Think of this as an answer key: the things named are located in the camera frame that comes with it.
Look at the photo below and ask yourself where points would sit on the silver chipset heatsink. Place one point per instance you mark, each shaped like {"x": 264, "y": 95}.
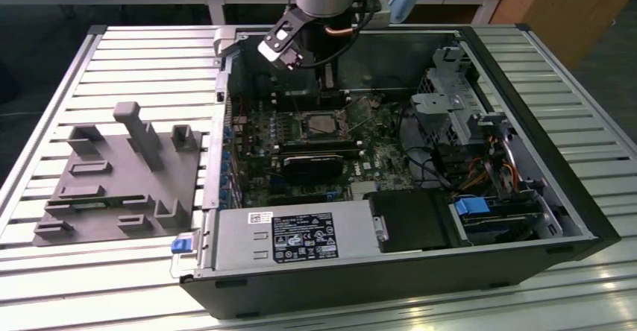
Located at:
{"x": 365, "y": 190}

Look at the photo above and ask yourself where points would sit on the black open PC case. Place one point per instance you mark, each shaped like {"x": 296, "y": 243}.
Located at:
{"x": 349, "y": 290}

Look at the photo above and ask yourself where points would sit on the black graphics card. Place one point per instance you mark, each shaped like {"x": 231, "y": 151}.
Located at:
{"x": 312, "y": 167}

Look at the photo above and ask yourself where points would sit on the CPU socket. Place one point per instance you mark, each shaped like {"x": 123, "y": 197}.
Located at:
{"x": 318, "y": 136}

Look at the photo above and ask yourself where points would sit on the wooden cabinet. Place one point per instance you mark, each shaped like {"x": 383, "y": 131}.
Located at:
{"x": 572, "y": 10}

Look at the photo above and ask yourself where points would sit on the blue disk carrier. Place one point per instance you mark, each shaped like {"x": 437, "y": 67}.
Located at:
{"x": 473, "y": 206}

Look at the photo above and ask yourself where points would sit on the gray metal drive cage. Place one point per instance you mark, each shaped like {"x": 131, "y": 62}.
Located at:
{"x": 447, "y": 103}

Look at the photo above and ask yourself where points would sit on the blue case latch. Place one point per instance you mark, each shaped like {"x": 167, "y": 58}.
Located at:
{"x": 180, "y": 244}

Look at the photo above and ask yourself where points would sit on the black drive bay cover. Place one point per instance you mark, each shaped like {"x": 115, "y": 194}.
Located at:
{"x": 413, "y": 219}

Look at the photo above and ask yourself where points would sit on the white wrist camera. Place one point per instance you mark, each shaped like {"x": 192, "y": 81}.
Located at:
{"x": 280, "y": 42}

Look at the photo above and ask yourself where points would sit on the green motherboard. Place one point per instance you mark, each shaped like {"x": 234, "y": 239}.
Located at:
{"x": 383, "y": 152}

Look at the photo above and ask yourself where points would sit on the gray power supply unit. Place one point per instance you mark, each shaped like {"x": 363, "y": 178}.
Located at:
{"x": 239, "y": 241}

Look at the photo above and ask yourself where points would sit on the silver square CPU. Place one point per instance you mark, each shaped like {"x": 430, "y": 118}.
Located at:
{"x": 322, "y": 123}

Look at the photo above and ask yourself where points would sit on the gray plastic parts rack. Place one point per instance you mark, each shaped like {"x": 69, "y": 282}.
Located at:
{"x": 113, "y": 182}

